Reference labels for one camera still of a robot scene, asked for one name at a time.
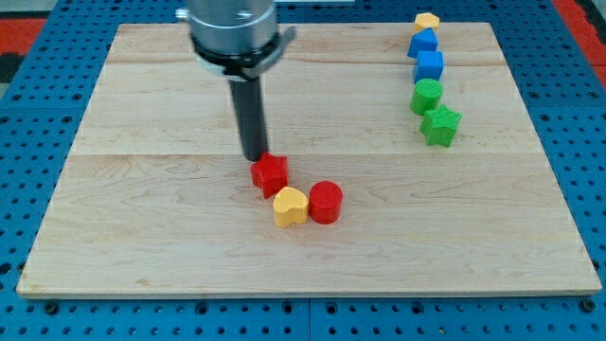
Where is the black cylindrical pointer rod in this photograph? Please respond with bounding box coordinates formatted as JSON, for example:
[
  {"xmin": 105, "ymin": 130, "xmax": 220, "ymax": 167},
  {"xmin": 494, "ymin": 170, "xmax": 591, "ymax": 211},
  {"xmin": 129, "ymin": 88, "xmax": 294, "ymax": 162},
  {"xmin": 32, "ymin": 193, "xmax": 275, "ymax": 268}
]
[{"xmin": 229, "ymin": 79, "xmax": 268, "ymax": 161}]

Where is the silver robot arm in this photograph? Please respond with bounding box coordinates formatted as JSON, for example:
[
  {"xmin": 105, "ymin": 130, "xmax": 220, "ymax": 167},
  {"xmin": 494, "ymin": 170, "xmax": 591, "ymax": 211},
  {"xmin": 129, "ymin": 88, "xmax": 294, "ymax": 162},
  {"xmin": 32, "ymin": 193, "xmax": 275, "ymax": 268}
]
[{"xmin": 175, "ymin": 0, "xmax": 296, "ymax": 162}]

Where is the red star block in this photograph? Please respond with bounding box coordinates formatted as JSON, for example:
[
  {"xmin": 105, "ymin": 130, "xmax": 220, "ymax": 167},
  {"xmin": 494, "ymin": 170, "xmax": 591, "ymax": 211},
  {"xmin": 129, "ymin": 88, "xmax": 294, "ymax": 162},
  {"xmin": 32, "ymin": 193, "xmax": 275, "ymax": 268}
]
[{"xmin": 250, "ymin": 153, "xmax": 289, "ymax": 199}]

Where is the green star block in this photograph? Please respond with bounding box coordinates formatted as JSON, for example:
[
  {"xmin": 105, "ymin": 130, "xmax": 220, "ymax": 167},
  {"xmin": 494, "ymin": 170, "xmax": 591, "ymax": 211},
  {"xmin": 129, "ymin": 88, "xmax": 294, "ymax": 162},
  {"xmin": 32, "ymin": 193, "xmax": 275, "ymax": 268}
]
[{"xmin": 419, "ymin": 105, "xmax": 462, "ymax": 148}]

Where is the yellow heart block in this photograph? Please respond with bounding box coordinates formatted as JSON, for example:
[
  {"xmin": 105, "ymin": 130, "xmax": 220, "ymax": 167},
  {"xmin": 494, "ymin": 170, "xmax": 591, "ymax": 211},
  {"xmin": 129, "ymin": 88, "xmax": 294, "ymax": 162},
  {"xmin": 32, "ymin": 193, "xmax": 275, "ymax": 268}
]
[{"xmin": 273, "ymin": 187, "xmax": 309, "ymax": 228}]

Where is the red cylinder block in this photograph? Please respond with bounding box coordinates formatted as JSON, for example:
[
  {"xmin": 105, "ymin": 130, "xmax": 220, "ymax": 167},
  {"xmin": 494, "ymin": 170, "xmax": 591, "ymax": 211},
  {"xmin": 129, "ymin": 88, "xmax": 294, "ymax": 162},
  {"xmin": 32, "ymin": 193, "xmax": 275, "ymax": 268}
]
[{"xmin": 309, "ymin": 181, "xmax": 344, "ymax": 224}]

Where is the wooden board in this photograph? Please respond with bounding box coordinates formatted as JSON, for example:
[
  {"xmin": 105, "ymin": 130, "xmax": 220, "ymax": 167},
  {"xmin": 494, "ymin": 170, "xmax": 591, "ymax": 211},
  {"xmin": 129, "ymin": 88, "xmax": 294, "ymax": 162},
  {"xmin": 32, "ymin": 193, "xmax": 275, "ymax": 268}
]
[{"xmin": 16, "ymin": 23, "xmax": 601, "ymax": 299}]

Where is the green cylinder block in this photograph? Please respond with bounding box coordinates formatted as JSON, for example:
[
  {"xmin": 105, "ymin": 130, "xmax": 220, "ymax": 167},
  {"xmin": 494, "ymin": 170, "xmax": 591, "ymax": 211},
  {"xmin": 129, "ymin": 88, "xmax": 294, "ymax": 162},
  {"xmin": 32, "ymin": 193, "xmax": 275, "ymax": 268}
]
[{"xmin": 409, "ymin": 79, "xmax": 443, "ymax": 116}]

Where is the blue cube block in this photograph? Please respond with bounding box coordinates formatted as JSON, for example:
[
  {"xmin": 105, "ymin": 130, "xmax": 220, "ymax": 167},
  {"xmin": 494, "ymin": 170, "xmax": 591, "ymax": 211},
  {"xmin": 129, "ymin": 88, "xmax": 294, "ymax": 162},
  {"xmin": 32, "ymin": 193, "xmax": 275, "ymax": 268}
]
[{"xmin": 414, "ymin": 50, "xmax": 444, "ymax": 83}]

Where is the blue pentagon block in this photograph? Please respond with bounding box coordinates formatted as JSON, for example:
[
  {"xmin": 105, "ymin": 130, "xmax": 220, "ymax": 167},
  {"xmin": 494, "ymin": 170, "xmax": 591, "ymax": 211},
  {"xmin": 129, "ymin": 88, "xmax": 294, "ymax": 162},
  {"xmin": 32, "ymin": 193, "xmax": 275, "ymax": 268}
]
[{"xmin": 407, "ymin": 28, "xmax": 438, "ymax": 59}]

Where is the yellow hexagon block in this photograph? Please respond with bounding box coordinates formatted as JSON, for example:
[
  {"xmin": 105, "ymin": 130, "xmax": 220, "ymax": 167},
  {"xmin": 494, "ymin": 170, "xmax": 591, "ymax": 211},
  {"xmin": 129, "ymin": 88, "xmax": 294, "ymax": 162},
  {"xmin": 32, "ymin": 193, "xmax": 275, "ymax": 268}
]
[{"xmin": 413, "ymin": 12, "xmax": 440, "ymax": 33}]

